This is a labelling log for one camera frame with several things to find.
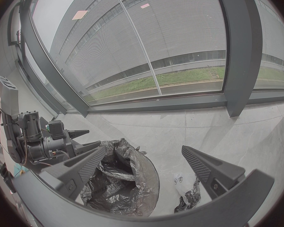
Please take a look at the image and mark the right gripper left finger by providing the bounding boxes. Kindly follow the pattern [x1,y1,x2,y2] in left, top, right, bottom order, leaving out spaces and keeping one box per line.
[41,147,107,200]

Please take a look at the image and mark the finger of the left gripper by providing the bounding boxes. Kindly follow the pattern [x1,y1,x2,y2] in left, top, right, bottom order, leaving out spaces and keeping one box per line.
[76,140,102,155]
[70,129,90,139]

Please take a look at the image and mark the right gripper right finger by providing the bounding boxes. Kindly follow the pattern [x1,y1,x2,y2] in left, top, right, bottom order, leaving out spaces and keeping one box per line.
[181,145,246,201]

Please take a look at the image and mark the black plastic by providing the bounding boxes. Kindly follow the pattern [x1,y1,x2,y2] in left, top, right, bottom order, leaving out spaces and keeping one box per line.
[174,178,202,214]

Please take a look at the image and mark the clear printed wrapper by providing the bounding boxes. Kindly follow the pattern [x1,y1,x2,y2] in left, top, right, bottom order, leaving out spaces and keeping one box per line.
[172,172,200,203]

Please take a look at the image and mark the black plastic bag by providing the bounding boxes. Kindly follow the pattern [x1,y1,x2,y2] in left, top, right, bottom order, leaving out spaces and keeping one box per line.
[80,138,160,217]

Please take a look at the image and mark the window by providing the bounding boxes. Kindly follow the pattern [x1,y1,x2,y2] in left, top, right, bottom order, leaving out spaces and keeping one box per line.
[7,0,284,118]

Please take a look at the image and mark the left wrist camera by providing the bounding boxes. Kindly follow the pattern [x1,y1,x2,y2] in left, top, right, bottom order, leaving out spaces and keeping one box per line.
[48,120,64,139]

